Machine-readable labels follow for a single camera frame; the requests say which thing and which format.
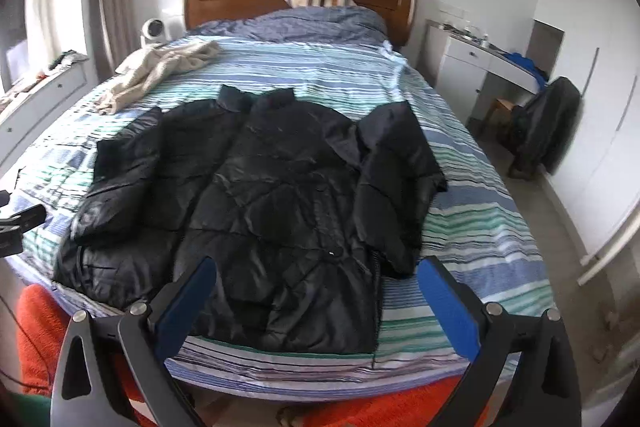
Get white wardrobe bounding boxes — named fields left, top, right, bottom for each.
left=535, top=0, right=639, bottom=286

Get black jacket on chair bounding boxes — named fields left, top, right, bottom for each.
left=498, top=77, right=582, bottom=180

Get blue grey duvet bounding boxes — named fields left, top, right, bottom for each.
left=186, top=6, right=390, bottom=46

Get white desk with drawer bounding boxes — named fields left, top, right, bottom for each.
left=418, top=22, right=539, bottom=124

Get striped blue green bedspread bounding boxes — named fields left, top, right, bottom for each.
left=8, top=38, right=553, bottom=402

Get blue cloth on desk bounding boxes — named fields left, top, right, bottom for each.
left=503, top=52, right=548, bottom=91

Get beige crumpled garment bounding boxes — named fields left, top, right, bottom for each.
left=96, top=40, right=221, bottom=115

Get orange red rug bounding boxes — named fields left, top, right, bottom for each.
left=16, top=284, right=459, bottom=426

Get black puffer jacket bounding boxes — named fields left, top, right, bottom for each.
left=54, top=87, right=447, bottom=355

